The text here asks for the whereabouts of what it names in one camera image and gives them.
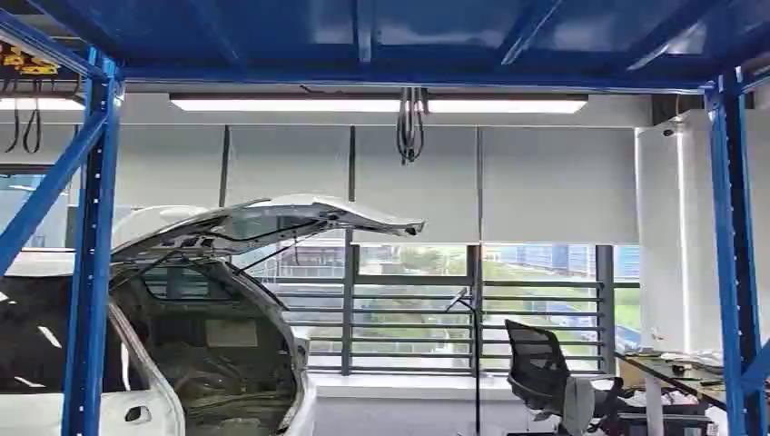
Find black floor stand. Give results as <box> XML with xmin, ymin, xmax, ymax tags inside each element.
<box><xmin>444</xmin><ymin>288</ymin><xmax>486</xmax><ymax>436</ymax></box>

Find yellow hoist trolley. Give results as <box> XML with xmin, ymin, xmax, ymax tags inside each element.
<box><xmin>0</xmin><ymin>44</ymin><xmax>60</xmax><ymax>77</ymax></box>

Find blue steel frame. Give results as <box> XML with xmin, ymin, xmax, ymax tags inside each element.
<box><xmin>0</xmin><ymin>0</ymin><xmax>770</xmax><ymax>436</ymax></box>

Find long ceiling light strip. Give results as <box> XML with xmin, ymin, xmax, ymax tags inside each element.
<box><xmin>0</xmin><ymin>96</ymin><xmax>86</xmax><ymax>113</ymax></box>
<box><xmin>169</xmin><ymin>97</ymin><xmax>403</xmax><ymax>114</ymax></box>
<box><xmin>426</xmin><ymin>97</ymin><xmax>589</xmax><ymax>115</ymax></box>

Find white car body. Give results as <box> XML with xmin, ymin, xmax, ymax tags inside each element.
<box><xmin>0</xmin><ymin>204</ymin><xmax>318</xmax><ymax>436</ymax></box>

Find hanging black straps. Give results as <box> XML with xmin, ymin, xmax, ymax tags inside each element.
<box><xmin>2</xmin><ymin>76</ymin><xmax>44</xmax><ymax>155</ymax></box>

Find black mesh office chair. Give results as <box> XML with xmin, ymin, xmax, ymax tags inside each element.
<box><xmin>503</xmin><ymin>319</ymin><xmax>628</xmax><ymax>436</ymax></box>

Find grey window railing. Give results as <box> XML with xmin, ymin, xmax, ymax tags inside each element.
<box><xmin>264</xmin><ymin>243</ymin><xmax>616</xmax><ymax>377</ymax></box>

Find hanging black cable bundle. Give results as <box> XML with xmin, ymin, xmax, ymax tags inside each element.
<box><xmin>395</xmin><ymin>86</ymin><xmax>430</xmax><ymax>166</ymax></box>

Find cluttered work desk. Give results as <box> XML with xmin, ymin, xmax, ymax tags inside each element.
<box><xmin>612</xmin><ymin>349</ymin><xmax>733</xmax><ymax>436</ymax></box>

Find grey roller blind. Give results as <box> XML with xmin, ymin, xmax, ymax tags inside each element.
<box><xmin>226</xmin><ymin>124</ymin><xmax>352</xmax><ymax>207</ymax></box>
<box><xmin>354</xmin><ymin>124</ymin><xmax>481</xmax><ymax>245</ymax></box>
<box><xmin>480</xmin><ymin>124</ymin><xmax>641</xmax><ymax>245</ymax></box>
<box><xmin>113</xmin><ymin>124</ymin><xmax>227</xmax><ymax>210</ymax></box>

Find white car tailgate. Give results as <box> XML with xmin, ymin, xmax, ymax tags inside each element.
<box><xmin>110</xmin><ymin>193</ymin><xmax>427</xmax><ymax>267</ymax></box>

